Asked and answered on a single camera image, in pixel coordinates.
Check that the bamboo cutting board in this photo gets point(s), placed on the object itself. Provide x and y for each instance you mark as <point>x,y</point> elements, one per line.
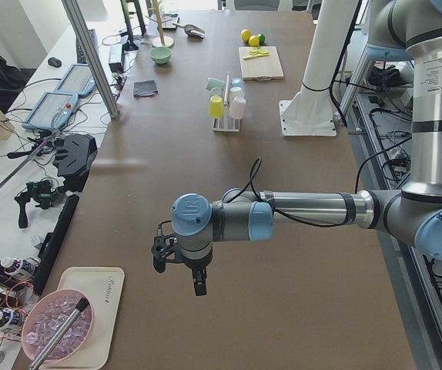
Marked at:
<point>261,68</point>

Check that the black power box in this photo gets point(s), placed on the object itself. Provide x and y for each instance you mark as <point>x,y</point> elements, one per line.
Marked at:
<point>116,58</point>

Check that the grey plastic cup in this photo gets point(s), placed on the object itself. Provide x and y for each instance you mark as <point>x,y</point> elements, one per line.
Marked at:
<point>216,91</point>

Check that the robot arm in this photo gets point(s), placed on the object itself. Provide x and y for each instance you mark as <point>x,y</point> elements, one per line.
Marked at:
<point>335,24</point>
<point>412,214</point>

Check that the whole yellow lemon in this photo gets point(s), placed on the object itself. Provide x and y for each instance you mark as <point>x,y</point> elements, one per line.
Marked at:
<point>245,35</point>

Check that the light blue plastic cup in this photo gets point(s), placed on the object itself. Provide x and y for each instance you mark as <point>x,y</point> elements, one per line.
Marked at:
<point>237,82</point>

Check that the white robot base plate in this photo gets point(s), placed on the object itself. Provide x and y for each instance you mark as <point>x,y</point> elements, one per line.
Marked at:
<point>300,118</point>

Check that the yellow plastic cup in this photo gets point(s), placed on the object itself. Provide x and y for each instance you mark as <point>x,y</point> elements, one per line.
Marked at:
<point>216,107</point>

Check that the pink bowl of ice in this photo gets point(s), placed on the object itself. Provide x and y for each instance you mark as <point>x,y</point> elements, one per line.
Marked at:
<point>47,317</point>

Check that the yellow plastic knife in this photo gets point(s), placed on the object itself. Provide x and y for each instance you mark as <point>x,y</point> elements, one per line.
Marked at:
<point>254,56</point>

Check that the white wire cup rack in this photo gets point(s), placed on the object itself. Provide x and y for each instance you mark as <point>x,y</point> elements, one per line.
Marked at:
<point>227,124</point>

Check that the metal scoop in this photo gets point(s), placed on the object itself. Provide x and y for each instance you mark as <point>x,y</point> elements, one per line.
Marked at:
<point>192,30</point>

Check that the grey folded cloth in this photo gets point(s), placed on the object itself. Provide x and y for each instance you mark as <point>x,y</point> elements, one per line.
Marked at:
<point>145,88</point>

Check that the green ceramic bowl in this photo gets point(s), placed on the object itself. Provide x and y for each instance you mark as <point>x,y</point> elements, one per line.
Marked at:
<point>160,55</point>

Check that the blue teach pendant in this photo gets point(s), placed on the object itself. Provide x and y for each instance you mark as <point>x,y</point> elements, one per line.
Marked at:
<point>78,79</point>
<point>52,112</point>

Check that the wooden mug tree stand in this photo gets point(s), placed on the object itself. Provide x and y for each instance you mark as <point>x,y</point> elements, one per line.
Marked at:
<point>155,16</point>

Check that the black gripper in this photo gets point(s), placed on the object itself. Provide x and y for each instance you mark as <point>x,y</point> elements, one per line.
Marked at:
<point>195,266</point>

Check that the aluminium frame post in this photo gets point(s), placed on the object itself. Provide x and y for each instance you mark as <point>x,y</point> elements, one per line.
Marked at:
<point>77,21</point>

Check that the green plastic cup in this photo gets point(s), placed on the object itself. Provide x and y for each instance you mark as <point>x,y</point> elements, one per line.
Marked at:
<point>215,83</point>

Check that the white plastic cup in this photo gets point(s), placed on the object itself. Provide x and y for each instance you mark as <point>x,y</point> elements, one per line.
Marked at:
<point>235,91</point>

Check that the green lime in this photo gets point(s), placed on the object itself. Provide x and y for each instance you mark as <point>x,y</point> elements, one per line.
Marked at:
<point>262,38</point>

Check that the black computer mouse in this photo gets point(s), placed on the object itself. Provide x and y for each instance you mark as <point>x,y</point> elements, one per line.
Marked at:
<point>54,62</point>

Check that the beige plastic tray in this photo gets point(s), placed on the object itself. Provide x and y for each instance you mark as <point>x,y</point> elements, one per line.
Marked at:
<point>103,287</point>

